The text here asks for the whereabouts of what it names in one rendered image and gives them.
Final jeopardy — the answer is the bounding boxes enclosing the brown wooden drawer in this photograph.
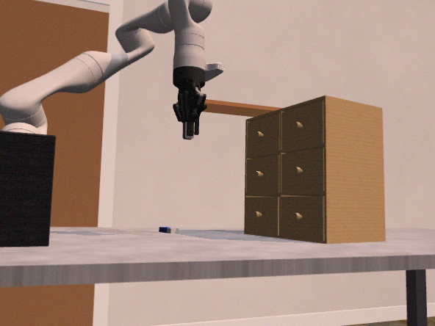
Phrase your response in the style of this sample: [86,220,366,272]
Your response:
[281,148,324,192]
[247,114,280,156]
[245,197,279,236]
[281,101,324,150]
[246,155,279,193]
[281,196,325,241]

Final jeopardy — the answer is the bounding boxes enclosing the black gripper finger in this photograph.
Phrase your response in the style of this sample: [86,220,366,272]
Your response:
[173,93,188,140]
[182,87,206,140]

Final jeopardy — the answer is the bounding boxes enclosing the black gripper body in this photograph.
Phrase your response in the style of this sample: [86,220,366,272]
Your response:
[173,66,205,108]

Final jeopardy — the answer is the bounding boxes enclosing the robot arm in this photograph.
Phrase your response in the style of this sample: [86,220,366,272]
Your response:
[0,0,223,134]

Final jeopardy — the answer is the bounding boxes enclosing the brown wooden chest of drawers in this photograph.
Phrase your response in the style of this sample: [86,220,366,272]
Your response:
[244,95,386,244]

